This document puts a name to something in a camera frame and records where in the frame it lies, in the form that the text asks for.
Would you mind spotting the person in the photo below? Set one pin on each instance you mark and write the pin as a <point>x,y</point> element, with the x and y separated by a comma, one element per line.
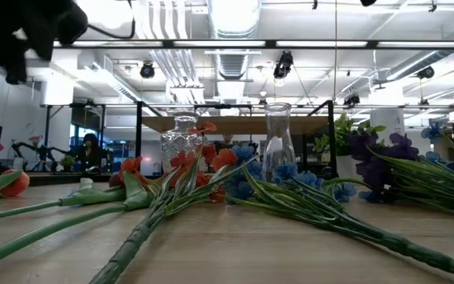
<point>90,152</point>

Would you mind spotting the green plant white pot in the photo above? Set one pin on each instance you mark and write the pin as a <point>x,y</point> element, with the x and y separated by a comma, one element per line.
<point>339,134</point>

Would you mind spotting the black background robot arm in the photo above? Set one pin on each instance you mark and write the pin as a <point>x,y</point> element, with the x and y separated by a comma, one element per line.
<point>43,152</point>

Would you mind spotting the blue flower bunch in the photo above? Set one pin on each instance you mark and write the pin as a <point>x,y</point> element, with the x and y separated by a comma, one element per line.
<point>432,132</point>
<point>369,232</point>

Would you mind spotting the smooth clear glass vase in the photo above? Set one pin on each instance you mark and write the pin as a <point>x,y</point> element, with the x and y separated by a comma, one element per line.
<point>278,138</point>

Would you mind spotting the cut-glass patterned vase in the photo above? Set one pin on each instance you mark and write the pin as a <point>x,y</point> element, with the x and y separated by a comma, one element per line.
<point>177,142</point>

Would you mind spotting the black overhead light bar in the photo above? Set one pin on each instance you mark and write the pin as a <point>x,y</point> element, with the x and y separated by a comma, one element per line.
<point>270,43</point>

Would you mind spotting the orange flower bunch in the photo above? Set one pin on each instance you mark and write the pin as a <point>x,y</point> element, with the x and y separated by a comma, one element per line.
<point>132,244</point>

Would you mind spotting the purple flower bunch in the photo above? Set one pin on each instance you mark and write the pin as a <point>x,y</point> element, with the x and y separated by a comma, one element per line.
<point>400,150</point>

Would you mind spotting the black metal table frame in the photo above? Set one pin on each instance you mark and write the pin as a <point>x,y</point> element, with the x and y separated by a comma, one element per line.
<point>61,179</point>

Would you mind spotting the orange tulip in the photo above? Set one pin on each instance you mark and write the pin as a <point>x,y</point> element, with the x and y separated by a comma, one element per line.
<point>14,185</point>

